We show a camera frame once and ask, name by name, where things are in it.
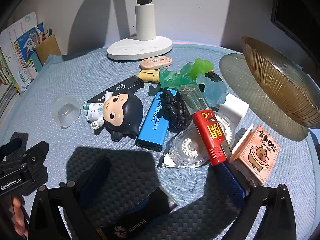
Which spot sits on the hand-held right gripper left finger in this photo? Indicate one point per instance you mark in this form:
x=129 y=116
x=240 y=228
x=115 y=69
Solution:
x=93 y=180

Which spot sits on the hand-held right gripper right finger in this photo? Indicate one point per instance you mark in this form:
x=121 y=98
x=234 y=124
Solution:
x=233 y=180

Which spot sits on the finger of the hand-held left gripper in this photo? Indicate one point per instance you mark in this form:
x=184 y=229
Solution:
x=35 y=152
x=5 y=152

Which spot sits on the pink capybara card box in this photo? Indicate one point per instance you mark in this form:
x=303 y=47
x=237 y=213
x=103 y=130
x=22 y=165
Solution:
x=260 y=155

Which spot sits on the red lighter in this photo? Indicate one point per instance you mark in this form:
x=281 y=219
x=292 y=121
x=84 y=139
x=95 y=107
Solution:
x=210 y=135

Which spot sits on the clear plastic dome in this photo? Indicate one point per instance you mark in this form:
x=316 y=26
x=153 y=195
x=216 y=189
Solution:
x=66 y=111

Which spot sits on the clear correction tape dispenser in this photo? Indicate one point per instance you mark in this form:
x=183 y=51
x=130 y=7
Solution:
x=190 y=146

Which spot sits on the black lighter round logo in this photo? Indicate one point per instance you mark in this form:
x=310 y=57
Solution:
x=140 y=217

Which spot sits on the black-haired doll figurine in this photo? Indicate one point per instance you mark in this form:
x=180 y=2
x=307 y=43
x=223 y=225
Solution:
x=122 y=115

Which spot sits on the white charger adapter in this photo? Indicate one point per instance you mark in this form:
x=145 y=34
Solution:
x=233 y=105

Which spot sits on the blue lighter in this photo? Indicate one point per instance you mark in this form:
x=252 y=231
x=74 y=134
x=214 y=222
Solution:
x=153 y=122

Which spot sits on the light blue translucent figurine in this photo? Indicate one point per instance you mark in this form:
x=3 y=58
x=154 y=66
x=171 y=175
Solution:
x=213 y=91

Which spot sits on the black dragon figurine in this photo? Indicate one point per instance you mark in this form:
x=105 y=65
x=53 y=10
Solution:
x=175 y=110

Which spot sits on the black lighter anchor print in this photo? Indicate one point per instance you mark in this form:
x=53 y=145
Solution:
x=120 y=87

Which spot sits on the amber ribbed glass bowl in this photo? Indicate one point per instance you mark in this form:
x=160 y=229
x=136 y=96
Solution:
x=282 y=85

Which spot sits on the green translucent figurine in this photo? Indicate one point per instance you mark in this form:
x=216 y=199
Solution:
x=200 y=67

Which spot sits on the yellow plastic item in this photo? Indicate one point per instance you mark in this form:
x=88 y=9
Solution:
x=150 y=76

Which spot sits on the teal translucent figurine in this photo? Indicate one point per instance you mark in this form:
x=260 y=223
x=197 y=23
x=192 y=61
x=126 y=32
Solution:
x=172 y=77

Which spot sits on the person's left hand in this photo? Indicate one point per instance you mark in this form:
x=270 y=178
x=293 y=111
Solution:
x=19 y=215

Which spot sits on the row of books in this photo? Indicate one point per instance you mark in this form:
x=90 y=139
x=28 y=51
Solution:
x=17 y=55

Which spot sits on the cardboard pen holder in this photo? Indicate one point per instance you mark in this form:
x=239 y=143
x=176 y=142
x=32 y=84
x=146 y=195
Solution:
x=48 y=50

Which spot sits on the light blue quilted mat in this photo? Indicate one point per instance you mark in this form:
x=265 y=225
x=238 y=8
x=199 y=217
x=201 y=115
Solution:
x=87 y=62

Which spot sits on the bundle of pens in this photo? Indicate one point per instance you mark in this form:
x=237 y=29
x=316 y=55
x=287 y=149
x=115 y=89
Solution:
x=42 y=33

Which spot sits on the pink oval gadget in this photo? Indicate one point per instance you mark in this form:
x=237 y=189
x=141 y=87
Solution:
x=156 y=62

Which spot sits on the white desk lamp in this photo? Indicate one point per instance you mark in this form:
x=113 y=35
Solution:
x=142 y=42

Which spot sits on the dark monitor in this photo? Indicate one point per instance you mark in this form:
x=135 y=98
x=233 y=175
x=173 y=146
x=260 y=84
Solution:
x=297 y=7

